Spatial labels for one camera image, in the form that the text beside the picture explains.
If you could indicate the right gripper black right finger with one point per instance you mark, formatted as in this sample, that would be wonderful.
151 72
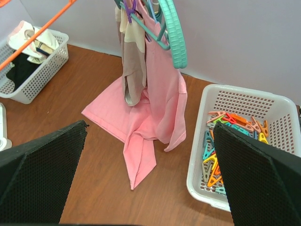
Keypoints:
271 193

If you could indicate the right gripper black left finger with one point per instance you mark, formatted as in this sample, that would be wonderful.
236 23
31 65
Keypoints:
36 177

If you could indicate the orange plastic hanger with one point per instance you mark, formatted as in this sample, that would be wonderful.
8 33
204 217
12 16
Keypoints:
46 26

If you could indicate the black underwear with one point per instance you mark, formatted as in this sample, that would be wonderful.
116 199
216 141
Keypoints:
21 70

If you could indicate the teal plastic hanger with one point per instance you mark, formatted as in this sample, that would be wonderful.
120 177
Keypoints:
174 30

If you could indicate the beige brown underwear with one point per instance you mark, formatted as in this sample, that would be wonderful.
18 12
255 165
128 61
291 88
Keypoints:
132 41

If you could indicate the teal clip hanger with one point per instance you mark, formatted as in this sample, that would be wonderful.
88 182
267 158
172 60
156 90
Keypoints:
147 30

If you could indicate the white metal clothes rack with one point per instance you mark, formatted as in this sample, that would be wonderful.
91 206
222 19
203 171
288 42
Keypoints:
5 143

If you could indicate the pile of colourful clothespins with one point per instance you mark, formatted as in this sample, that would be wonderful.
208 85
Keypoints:
219 134

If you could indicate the white clothes basket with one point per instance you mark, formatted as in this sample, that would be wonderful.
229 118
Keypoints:
26 92

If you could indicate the pink t-shirt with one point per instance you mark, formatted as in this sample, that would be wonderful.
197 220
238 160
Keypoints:
159 115

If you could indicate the pile of light clothes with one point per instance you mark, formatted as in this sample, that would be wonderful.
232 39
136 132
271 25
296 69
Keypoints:
40 49

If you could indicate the purple clothespin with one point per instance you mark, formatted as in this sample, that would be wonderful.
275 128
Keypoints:
130 11

